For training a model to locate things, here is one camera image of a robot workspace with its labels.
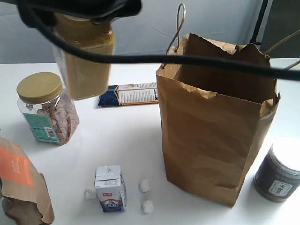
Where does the black stand pole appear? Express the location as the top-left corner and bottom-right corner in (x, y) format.
(249, 0), (269, 45)

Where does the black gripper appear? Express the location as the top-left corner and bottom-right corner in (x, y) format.
(27, 0), (142, 27)

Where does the blue snack packet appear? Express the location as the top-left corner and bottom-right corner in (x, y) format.
(97, 82), (158, 108)

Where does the lower white wrapped candy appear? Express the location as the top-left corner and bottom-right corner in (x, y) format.
(142, 200), (154, 214)

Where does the dark tea can white lid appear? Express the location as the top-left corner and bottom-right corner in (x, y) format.
(254, 137), (300, 203)

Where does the brown kraft pouch orange label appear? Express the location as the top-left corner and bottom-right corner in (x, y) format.
(0, 138), (54, 225)

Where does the black cable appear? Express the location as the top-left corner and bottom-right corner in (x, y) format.
(19, 0), (300, 82)

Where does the almond jar with gold lid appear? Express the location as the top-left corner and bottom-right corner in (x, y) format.
(16, 72), (79, 145)

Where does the upper white wrapped candy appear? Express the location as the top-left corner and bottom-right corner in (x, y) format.
(139, 178), (150, 193)

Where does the brown paper bag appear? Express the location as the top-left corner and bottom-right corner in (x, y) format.
(156, 33), (290, 207)

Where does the white wrapped candy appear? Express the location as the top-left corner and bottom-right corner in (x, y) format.
(142, 200), (154, 214)
(139, 178), (150, 193)

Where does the small white blue milk carton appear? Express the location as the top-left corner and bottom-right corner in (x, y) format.
(85, 165), (127, 212)

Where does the yellow millet bottle white cap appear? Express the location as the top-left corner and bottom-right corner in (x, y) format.
(52, 14), (115, 100)

